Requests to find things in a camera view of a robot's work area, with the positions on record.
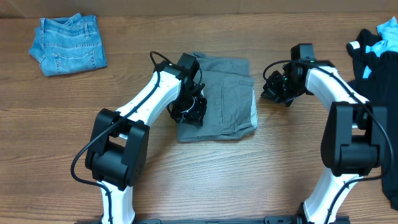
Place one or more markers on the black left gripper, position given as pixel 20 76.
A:
pixel 193 116

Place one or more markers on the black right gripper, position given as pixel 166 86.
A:
pixel 272 93

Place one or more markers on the grey shorts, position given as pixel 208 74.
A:
pixel 231 105

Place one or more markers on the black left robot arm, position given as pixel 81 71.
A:
pixel 117 151

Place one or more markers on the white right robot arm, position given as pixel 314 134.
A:
pixel 354 140

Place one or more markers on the black garment with white label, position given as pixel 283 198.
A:
pixel 375 71

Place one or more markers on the light blue cloth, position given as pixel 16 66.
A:
pixel 385 39

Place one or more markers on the folded blue denim jeans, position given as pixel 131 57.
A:
pixel 68 45

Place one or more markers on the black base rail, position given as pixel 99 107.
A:
pixel 214 221

